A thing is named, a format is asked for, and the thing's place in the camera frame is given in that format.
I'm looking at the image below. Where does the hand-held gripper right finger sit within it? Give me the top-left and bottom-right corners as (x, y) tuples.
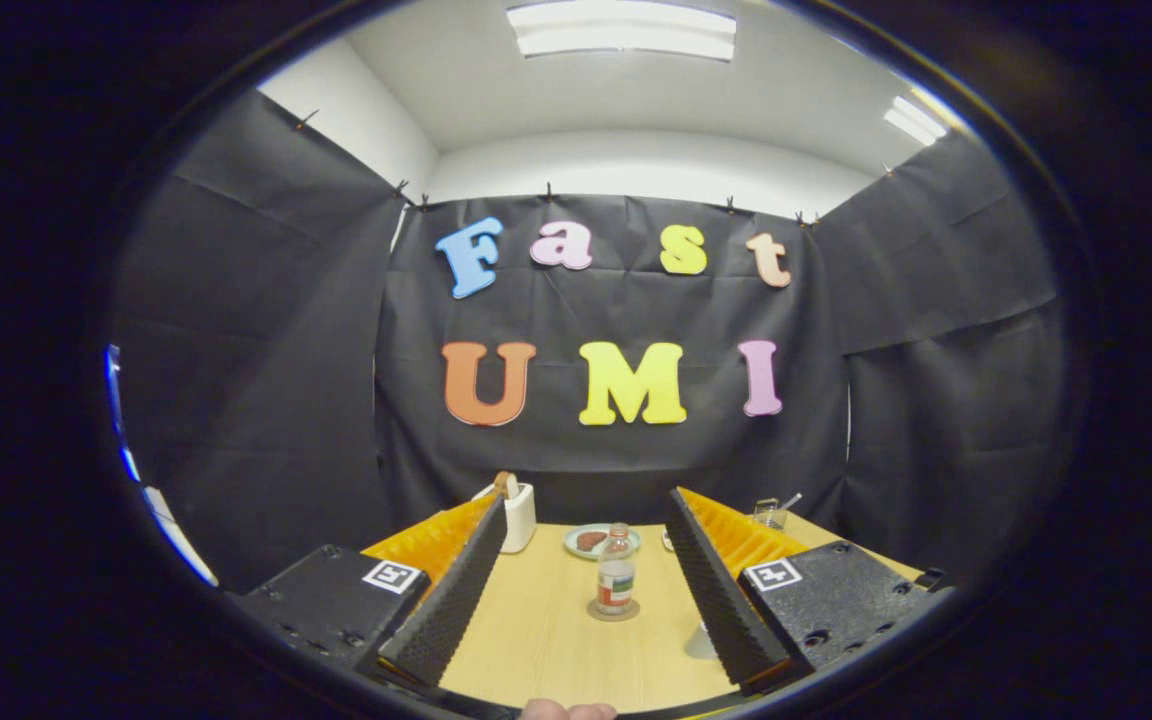
(663, 487), (949, 698)

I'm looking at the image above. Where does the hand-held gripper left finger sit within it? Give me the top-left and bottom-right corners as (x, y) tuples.
(231, 490), (509, 691)

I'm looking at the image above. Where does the clear plastic juice bottle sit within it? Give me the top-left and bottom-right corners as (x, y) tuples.
(595, 522), (637, 615)

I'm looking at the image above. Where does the wooden table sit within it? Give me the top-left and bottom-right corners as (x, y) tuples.
(439, 510), (927, 713)

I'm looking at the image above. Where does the white toaster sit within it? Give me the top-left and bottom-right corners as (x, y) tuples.
(473, 482), (538, 555)

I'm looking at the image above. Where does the pale green plate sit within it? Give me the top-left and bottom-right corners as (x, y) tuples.
(563, 523), (642, 560)

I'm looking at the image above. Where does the black backdrop cloth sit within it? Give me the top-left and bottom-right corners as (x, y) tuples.
(108, 90), (1067, 596)

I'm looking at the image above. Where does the small ceiling light panel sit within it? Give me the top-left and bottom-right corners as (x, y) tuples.
(883, 95), (949, 147)

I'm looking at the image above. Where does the large ceiling light panel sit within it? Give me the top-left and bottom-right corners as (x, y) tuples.
(506, 0), (737, 61)

